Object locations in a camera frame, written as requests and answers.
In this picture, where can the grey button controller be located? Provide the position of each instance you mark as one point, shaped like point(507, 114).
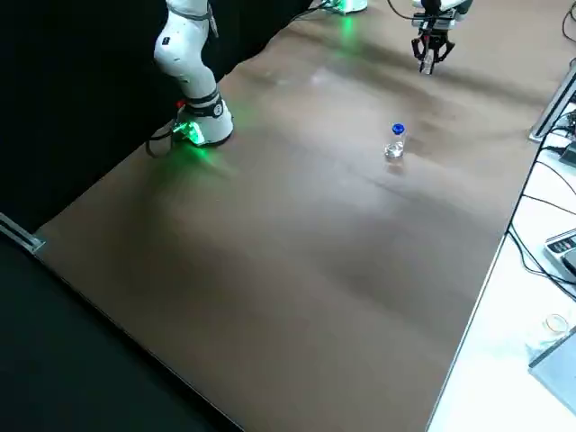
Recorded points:
point(562, 254)

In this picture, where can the aluminium frame rail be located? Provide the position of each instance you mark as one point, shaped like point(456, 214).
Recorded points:
point(22, 234)

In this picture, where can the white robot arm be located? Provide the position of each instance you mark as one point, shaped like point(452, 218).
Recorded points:
point(351, 4)
point(189, 67)

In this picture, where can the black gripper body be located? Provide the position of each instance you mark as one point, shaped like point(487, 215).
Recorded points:
point(433, 27)

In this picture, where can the aluminium profile post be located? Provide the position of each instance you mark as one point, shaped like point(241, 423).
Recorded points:
point(553, 103)

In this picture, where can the clear glass sample vial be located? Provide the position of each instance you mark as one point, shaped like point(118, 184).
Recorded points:
point(426, 64)

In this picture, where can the clear glass jar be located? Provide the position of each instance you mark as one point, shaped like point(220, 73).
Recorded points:
point(555, 325)

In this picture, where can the clear bottle with blue collar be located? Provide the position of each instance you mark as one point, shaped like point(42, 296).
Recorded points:
point(395, 148)

